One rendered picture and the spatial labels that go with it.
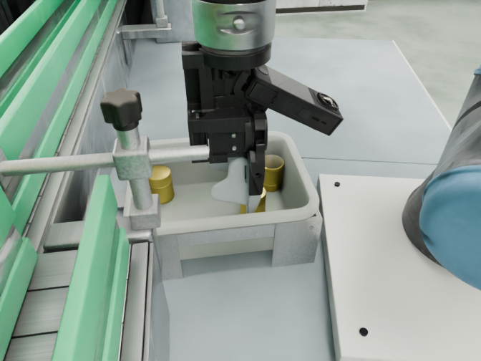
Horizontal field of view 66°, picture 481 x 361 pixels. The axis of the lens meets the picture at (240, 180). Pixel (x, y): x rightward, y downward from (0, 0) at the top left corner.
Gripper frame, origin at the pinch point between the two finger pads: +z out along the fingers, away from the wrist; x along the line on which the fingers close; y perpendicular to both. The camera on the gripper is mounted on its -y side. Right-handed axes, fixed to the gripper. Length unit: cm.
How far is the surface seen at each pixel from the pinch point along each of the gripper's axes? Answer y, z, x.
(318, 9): -120, 77, -354
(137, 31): 18, -5, -51
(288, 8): -89, 75, -353
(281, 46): -18, 6, -67
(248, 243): 1.5, 0.7, 7.2
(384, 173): -23.2, 5.6, -8.9
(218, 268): 5.1, 4.9, 7.3
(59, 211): 20.5, -6.5, 7.1
